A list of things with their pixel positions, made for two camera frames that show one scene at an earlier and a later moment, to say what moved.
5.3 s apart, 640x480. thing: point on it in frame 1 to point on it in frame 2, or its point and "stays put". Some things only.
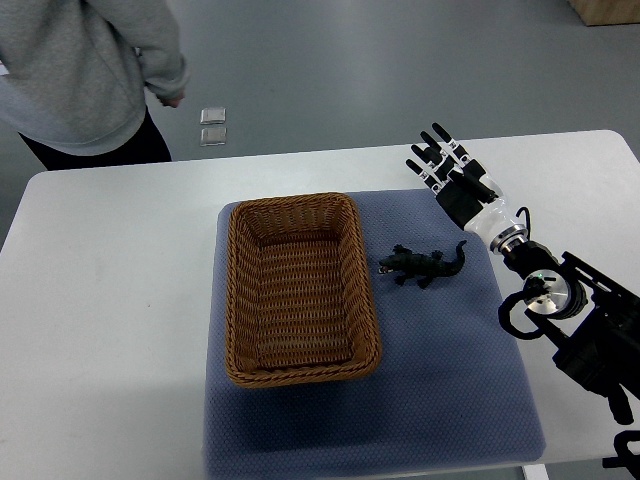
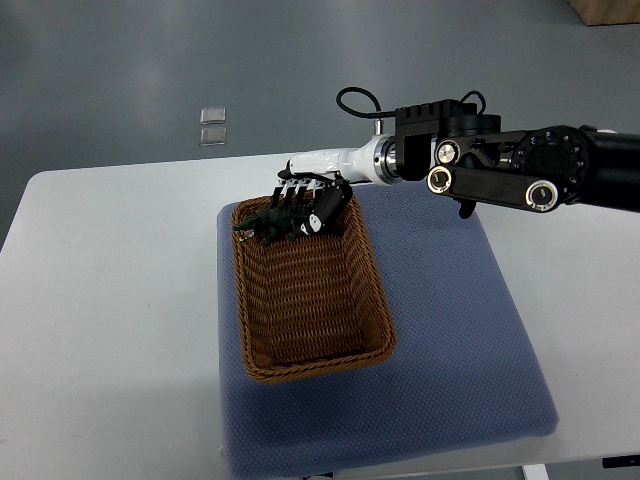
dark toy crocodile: x=421 y=266 to x=272 y=222
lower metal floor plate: x=213 y=136 stays put
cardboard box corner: x=600 y=12 stays put
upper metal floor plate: x=211 y=116 stays put
